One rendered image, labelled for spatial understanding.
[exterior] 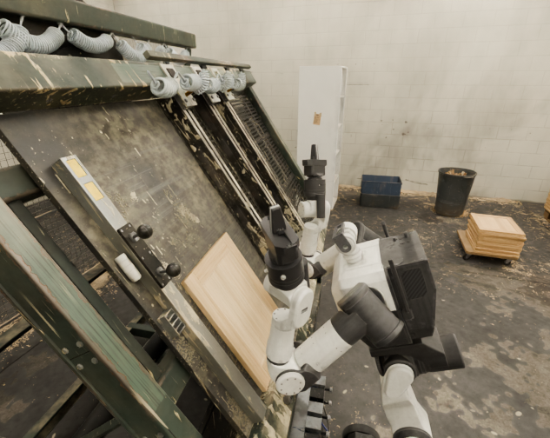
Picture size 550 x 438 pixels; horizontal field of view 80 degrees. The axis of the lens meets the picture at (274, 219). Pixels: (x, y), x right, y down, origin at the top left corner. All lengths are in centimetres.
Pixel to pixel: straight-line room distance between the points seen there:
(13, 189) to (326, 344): 85
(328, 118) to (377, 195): 146
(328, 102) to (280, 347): 425
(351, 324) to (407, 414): 64
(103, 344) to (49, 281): 17
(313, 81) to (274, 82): 173
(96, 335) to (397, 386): 96
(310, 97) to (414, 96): 201
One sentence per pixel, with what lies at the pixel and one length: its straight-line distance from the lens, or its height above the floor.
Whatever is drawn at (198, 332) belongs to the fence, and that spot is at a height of 121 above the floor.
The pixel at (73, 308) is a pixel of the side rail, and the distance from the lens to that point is 82.
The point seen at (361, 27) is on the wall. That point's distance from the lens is 629.
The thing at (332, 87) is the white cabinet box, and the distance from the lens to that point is 488.
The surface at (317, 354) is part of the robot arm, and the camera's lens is 96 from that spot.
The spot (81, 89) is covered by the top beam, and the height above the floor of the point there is 186.
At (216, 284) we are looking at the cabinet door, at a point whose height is 121.
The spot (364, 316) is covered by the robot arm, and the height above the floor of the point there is 132.
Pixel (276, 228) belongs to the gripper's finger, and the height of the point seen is 159.
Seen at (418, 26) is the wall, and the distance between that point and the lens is 628.
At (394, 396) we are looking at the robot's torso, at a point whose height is 87.
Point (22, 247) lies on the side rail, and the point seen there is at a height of 158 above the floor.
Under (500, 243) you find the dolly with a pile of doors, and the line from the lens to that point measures 427.
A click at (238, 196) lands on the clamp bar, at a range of 151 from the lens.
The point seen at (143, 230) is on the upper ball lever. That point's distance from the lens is 86.
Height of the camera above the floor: 188
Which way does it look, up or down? 23 degrees down
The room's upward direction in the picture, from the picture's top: straight up
